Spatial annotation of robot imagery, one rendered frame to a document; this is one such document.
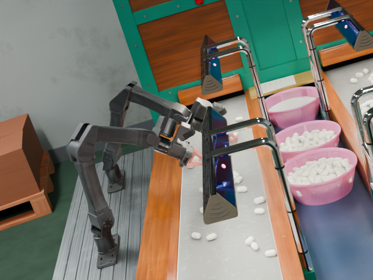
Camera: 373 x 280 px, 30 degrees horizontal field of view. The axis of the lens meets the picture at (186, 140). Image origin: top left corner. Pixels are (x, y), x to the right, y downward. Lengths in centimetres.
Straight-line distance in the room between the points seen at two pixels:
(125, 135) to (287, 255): 76
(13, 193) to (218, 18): 209
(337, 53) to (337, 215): 119
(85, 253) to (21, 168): 219
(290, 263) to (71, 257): 93
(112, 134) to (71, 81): 306
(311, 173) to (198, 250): 50
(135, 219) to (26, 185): 215
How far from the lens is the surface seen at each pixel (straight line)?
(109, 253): 245
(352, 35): 260
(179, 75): 332
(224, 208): 160
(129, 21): 325
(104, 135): 235
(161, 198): 249
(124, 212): 272
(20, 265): 425
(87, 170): 234
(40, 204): 473
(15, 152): 463
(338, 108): 283
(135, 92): 277
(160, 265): 209
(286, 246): 199
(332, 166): 244
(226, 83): 325
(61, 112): 549
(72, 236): 270
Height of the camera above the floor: 179
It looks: 20 degrees down
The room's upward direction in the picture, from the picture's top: 18 degrees counter-clockwise
